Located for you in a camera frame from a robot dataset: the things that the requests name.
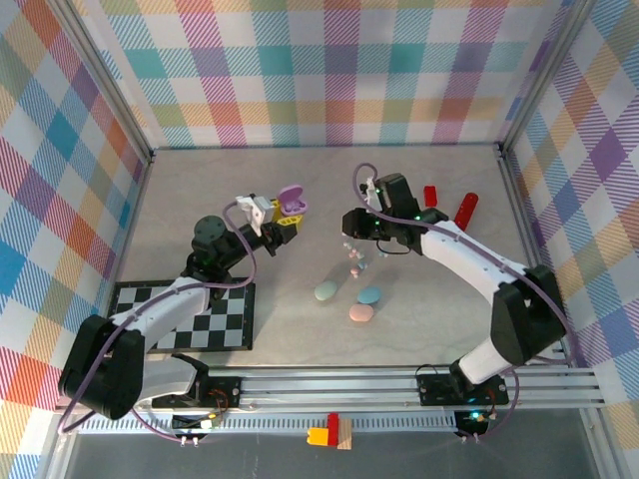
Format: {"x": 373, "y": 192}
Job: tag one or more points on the blue earbud charging case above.
{"x": 370, "y": 295}

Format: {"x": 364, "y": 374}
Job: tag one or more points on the yellow toy brick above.
{"x": 318, "y": 436}

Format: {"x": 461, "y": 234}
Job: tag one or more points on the long red block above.
{"x": 466, "y": 210}

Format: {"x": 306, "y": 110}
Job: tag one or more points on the aluminium frame post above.
{"x": 544, "y": 75}
{"x": 105, "y": 82}

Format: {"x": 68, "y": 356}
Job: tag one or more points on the aluminium mounting rail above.
{"x": 324, "y": 386}

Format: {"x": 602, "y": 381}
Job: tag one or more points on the black white checkerboard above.
{"x": 224, "y": 324}

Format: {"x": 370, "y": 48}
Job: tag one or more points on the red toy brick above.
{"x": 333, "y": 429}

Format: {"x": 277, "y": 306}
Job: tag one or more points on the black controller board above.
{"x": 471, "y": 421}
{"x": 192, "y": 423}

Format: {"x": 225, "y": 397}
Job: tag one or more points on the purple earbud charging case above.
{"x": 289, "y": 192}

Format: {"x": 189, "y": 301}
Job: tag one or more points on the aluminium table side rail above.
{"x": 135, "y": 209}
{"x": 522, "y": 209}

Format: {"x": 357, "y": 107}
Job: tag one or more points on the green earbud charging case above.
{"x": 325, "y": 291}

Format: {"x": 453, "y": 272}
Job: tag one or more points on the wooden toy block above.
{"x": 345, "y": 434}

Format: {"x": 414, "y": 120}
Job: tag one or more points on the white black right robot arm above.
{"x": 469, "y": 259}

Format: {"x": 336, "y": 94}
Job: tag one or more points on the pink earbud charging case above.
{"x": 360, "y": 313}

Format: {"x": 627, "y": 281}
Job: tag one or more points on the small red block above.
{"x": 430, "y": 195}

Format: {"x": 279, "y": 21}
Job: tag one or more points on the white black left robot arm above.
{"x": 160, "y": 304}

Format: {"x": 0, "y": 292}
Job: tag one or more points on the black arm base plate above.
{"x": 434, "y": 391}
{"x": 224, "y": 389}

